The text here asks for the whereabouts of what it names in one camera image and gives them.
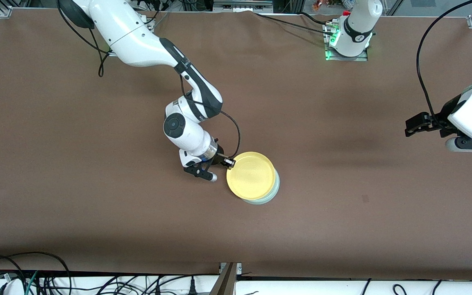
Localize yellow round plate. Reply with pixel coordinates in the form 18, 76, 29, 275
226, 152, 276, 200

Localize light green round plate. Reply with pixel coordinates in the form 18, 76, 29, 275
240, 166, 281, 205

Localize aluminium profile bar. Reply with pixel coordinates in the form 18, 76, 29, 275
209, 262, 238, 295

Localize grey metal device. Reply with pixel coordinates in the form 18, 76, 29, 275
213, 0, 273, 13

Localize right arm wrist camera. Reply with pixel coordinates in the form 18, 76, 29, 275
184, 163, 218, 182

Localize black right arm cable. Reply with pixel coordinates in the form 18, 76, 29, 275
58, 0, 241, 164

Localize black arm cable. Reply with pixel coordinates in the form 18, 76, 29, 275
58, 0, 241, 164
416, 0, 472, 127

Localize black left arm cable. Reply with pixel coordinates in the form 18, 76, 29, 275
416, 0, 472, 127

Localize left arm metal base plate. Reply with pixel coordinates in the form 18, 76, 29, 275
323, 23, 369, 62

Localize silver metal corner bracket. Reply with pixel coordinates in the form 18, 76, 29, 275
219, 262, 243, 274

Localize black cable on table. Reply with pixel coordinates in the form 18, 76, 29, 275
254, 11, 335, 36
297, 11, 335, 26

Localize long looping black cable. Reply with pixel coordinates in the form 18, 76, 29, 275
0, 251, 72, 295

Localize teal cable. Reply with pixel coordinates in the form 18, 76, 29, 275
25, 270, 39, 295

